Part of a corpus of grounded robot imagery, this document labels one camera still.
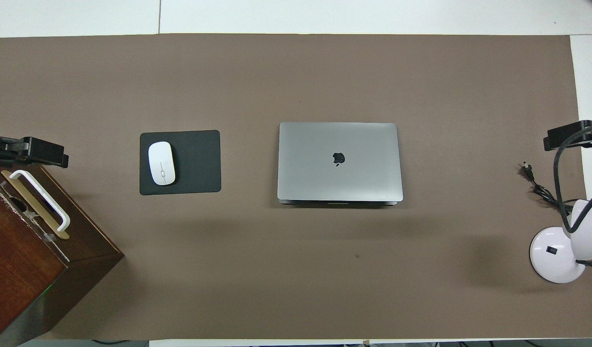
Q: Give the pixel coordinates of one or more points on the silver grey laptop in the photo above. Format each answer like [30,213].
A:
[325,144]

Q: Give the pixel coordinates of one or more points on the dark brown wooden box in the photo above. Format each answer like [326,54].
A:
[31,270]

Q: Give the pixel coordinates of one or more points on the white computer mouse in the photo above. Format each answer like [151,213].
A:
[161,163]

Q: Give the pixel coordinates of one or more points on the white desk lamp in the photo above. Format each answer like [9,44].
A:
[551,255]

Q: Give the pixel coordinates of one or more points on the black mouse pad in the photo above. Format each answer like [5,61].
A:
[197,161]

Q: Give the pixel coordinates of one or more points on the brown table mat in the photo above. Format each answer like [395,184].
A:
[296,279]

